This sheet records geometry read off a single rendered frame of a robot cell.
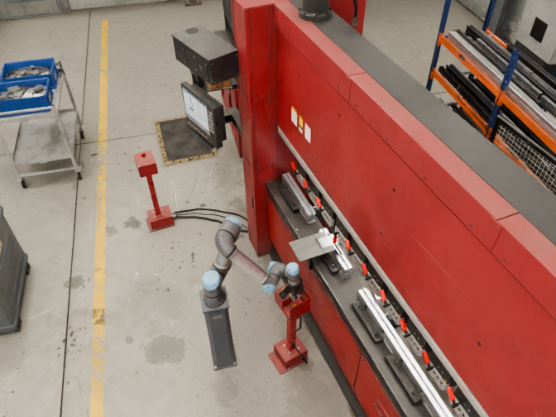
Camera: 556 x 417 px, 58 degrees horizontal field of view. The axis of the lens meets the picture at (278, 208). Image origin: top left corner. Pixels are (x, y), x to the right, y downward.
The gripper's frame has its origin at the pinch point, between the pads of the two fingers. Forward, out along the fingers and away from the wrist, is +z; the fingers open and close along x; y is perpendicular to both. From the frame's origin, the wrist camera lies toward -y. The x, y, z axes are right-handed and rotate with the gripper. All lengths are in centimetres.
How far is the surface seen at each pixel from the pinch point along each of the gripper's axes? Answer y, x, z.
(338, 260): 37.8, 1.6, -12.9
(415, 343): 26, -81, -41
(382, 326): 30, -53, -14
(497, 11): 538, 294, 80
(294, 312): -2.1, -4.5, 6.8
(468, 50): 251, 103, -44
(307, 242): 27.4, 23.2, -16.8
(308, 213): 45, 49, -12
